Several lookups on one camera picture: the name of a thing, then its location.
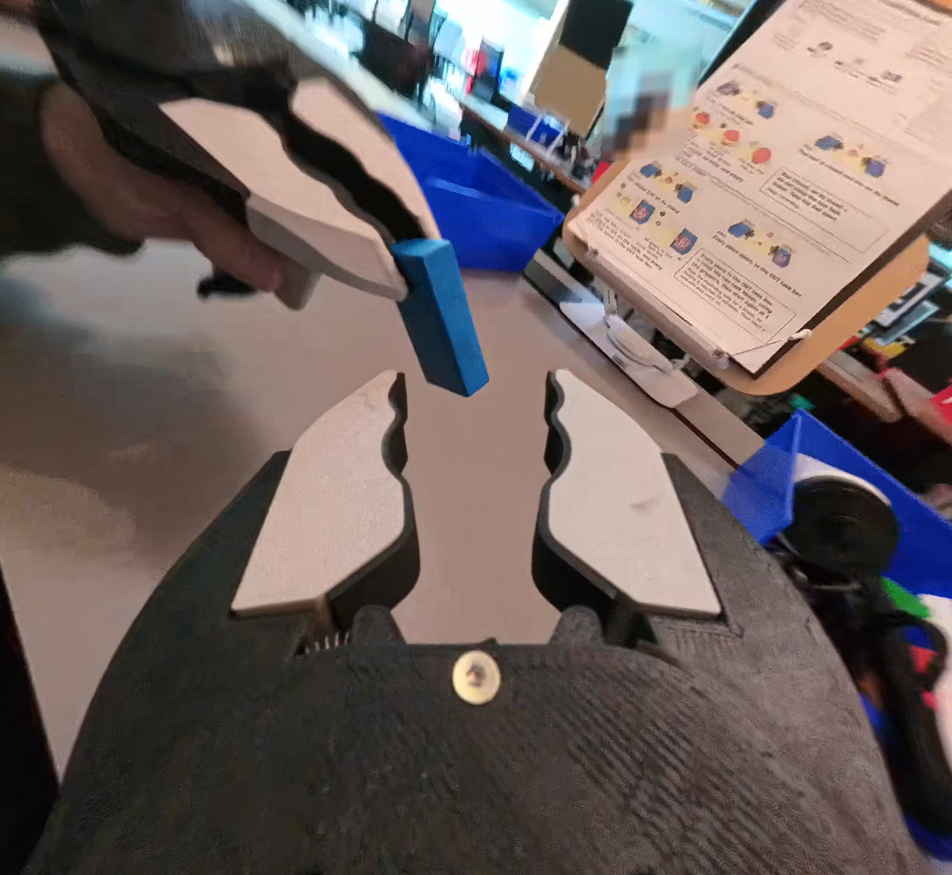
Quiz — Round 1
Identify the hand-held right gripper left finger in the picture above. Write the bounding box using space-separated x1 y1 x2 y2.
231 371 421 619

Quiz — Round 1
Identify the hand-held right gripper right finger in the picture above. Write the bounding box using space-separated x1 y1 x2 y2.
533 369 724 623

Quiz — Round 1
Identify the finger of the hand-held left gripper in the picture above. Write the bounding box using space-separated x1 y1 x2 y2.
285 76 445 245
160 90 410 312

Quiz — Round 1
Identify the blue plastic bin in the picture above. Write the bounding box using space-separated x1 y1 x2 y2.
375 112 565 273
725 410 952 842

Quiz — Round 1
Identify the blue foam block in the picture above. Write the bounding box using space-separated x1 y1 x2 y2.
390 239 490 397

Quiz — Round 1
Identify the black webbing strap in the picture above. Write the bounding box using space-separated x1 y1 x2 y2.
781 555 952 802

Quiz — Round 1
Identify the black office chair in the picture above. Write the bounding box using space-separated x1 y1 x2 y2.
476 42 507 102

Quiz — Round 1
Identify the small blue bin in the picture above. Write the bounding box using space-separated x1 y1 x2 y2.
506 105 570 147

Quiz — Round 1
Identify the white bottle black cap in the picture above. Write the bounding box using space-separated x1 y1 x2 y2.
781 454 902 572

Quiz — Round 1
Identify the black monitor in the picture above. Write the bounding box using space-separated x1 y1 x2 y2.
558 0 633 68

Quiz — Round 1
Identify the wooden desk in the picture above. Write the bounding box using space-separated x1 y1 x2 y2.
818 358 952 444

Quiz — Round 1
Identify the small green white container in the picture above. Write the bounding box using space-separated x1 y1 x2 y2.
881 577 932 621

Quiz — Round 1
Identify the instruction board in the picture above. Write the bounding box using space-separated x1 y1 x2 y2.
563 0 952 396

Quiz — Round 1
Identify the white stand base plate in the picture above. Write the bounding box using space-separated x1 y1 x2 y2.
558 298 700 407

